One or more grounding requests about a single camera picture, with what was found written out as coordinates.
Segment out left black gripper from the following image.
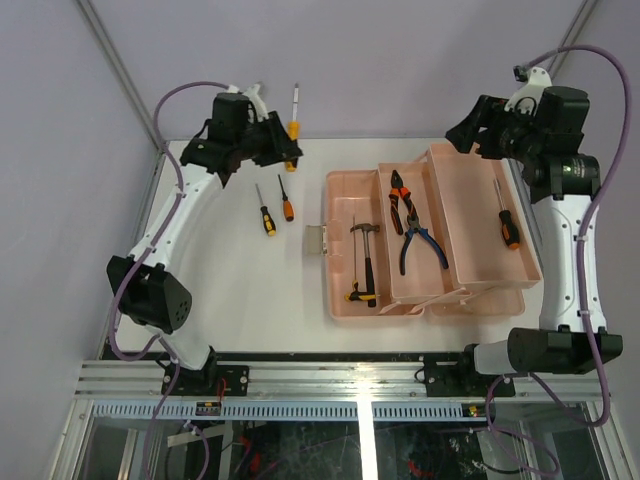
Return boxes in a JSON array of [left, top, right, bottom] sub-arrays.
[[232, 110, 299, 166]]

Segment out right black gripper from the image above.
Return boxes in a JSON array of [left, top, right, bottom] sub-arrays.
[[443, 94, 543, 163]]

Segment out orange black pliers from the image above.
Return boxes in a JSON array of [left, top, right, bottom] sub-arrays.
[[388, 169, 419, 236]]

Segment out long black orange screwdriver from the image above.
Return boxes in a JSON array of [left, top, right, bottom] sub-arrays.
[[494, 178, 520, 250]]

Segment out pink plastic tool box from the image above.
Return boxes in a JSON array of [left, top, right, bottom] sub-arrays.
[[307, 143, 542, 324]]

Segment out blue handled cutting pliers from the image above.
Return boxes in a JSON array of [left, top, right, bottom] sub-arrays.
[[398, 204, 450, 276]]

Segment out claw hammer black handle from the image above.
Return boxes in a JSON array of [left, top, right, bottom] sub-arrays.
[[350, 223, 380, 308]]

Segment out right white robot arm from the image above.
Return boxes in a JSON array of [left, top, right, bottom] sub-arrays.
[[445, 86, 623, 395]]

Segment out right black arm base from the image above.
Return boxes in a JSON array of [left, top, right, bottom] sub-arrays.
[[414, 340, 515, 398]]

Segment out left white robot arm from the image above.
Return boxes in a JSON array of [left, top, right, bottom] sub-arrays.
[[106, 84, 302, 396]]

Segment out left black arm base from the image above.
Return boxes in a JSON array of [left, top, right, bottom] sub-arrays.
[[170, 349, 250, 398]]

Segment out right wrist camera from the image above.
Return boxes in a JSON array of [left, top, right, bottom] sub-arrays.
[[504, 65, 552, 115]]

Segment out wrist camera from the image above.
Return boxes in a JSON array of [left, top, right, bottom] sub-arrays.
[[504, 65, 552, 115], [226, 82, 269, 122]]

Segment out orange handled black screwdriver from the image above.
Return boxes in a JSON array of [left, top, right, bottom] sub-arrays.
[[277, 174, 295, 222]]

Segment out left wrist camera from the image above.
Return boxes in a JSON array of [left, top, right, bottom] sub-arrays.
[[226, 82, 269, 122]]

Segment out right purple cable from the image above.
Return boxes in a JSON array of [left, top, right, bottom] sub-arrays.
[[482, 44, 632, 476]]

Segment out purple cable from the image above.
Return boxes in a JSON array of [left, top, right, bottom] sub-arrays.
[[107, 81, 239, 480], [482, 44, 632, 476]]

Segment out right aluminium frame post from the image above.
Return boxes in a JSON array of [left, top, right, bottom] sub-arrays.
[[546, 0, 601, 80]]

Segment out aluminium frame post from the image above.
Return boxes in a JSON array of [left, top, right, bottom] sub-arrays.
[[72, 0, 161, 151], [546, 0, 601, 80]]

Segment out left aluminium frame post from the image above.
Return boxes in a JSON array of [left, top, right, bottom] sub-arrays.
[[72, 0, 161, 151]]

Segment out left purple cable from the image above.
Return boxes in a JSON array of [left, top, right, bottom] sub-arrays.
[[107, 81, 239, 480]]

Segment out aluminium mounting rail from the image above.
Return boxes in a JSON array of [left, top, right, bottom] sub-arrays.
[[74, 357, 614, 401]]

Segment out slotted cable duct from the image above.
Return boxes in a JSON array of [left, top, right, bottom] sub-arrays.
[[93, 400, 486, 422]]

